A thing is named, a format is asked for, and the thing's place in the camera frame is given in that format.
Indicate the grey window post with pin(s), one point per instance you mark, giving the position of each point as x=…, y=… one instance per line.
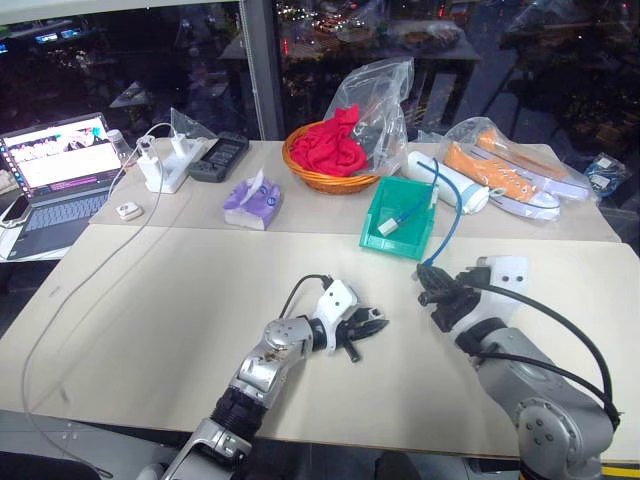
x=262, y=70

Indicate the purple tissue pack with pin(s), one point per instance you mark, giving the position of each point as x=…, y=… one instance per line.
x=255, y=210

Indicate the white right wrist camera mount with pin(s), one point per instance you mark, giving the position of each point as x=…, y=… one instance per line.
x=505, y=272

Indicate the black smartphone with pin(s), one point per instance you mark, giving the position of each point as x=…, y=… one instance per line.
x=16, y=210

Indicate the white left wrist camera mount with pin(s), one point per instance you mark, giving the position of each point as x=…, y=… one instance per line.
x=335, y=300

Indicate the black handheld device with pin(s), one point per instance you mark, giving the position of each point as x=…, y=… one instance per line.
x=220, y=157

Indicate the orange wicker basket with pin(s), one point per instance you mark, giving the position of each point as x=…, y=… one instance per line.
x=330, y=183

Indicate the large clear plastic bag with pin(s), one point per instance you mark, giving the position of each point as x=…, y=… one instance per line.
x=387, y=92

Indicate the small white square device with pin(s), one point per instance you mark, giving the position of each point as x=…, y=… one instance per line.
x=128, y=210

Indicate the orange canvas sneaker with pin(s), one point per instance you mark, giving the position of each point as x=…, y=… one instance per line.
x=545, y=167
x=492, y=182

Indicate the clear sneaker bag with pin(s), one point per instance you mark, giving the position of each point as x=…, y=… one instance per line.
x=462, y=132

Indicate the white power strip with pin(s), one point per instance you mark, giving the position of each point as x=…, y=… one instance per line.
x=172, y=178

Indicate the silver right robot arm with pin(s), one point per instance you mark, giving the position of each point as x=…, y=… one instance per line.
x=550, y=400

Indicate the small clear plastic bag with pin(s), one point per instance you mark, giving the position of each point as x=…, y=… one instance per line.
x=192, y=124

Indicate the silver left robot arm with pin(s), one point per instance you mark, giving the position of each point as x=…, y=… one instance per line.
x=270, y=350

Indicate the white adapter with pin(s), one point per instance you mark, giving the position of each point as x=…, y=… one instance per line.
x=387, y=227

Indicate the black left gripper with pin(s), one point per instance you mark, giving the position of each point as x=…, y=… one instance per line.
x=352, y=330

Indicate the grey open laptop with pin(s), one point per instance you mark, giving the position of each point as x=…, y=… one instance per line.
x=65, y=215

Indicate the white plastic fixture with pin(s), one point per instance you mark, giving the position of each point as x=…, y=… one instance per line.
x=178, y=145

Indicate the dark part in clear bag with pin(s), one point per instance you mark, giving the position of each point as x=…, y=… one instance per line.
x=367, y=134

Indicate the green plastic bin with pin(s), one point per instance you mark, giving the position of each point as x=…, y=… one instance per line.
x=380, y=244

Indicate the clear plastic bottle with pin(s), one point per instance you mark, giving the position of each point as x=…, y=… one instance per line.
x=119, y=145

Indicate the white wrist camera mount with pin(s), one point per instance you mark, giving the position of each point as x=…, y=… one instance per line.
x=505, y=272
x=335, y=300

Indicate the red cloth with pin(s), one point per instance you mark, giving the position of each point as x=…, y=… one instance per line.
x=325, y=150

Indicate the white cylindrical bottle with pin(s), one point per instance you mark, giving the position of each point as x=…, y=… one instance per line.
x=465, y=192

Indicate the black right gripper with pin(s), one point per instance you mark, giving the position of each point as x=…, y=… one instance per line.
x=455, y=305

